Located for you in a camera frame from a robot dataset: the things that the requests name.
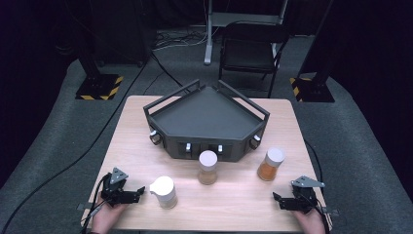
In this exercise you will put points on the person's left hand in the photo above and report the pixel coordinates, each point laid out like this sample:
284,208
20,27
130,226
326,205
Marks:
105,217

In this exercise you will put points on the orange powder spice jar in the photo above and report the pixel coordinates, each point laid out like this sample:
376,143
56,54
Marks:
271,164

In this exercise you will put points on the black stand with striped base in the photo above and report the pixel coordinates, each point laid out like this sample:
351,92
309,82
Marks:
97,86
313,91

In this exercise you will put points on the glass jar with spout lid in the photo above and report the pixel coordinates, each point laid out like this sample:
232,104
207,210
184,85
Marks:
164,191

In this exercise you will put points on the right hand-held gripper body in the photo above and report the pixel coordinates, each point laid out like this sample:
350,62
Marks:
302,201

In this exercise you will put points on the grey table bracket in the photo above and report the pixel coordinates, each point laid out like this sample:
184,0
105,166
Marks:
332,212
82,206

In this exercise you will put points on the black folding chair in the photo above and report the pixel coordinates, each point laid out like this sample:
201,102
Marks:
246,55

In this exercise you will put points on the black corner rack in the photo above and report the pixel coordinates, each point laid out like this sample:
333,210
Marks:
204,113

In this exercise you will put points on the brown powder spice jar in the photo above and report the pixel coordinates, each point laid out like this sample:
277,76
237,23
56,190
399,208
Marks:
208,165

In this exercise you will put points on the person's right hand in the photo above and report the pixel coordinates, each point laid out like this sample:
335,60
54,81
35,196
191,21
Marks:
311,222

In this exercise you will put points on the black cabinet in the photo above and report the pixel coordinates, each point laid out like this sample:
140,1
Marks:
120,32

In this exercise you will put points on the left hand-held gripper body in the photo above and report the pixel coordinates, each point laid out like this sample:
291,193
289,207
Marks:
113,193

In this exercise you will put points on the grey metal stand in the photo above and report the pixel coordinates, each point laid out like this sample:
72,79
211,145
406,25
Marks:
208,48

